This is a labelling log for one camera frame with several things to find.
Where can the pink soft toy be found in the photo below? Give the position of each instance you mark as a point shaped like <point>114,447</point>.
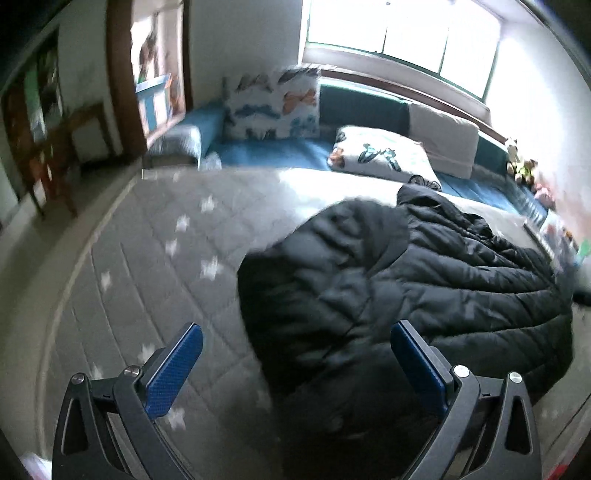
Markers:
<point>545,194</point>

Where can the stuffed toy animal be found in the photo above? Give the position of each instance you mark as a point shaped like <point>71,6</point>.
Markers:
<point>521,164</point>

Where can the teal headboard pad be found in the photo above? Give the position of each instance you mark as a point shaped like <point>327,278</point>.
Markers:
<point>360,108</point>

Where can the plain white cushion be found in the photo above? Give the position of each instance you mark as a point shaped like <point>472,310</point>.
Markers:
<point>443,134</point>

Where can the folded grey blanket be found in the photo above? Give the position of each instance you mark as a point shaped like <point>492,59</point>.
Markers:
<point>178,141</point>

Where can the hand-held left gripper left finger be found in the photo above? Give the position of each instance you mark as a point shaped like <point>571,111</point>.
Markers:
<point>173,369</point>

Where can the square butterfly print pillow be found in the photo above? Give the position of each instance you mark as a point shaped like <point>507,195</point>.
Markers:
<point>272,101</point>

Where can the flat butterfly print pillow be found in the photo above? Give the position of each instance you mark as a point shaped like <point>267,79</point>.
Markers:
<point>383,154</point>

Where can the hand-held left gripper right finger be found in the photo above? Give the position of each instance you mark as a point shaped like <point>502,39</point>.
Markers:
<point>418,364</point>

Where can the window with green frame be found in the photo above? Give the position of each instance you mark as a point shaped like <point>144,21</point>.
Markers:
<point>415,32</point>

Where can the blue bed sheet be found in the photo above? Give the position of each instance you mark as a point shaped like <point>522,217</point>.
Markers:
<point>277,154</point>

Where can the black puffer jacket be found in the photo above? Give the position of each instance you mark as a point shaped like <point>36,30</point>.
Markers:
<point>392,277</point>

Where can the brown door frame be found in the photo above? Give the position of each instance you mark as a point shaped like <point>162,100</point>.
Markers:
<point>121,92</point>

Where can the wooden chair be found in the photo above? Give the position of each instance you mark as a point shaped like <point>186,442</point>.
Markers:
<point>78,143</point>

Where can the grey star quilt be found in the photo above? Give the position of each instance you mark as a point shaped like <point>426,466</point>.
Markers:
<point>138,249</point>

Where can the blue storage shelf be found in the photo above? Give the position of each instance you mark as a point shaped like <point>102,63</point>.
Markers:
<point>154,104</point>

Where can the dark wooden bookshelf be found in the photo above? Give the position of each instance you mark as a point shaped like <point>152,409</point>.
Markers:
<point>32,115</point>

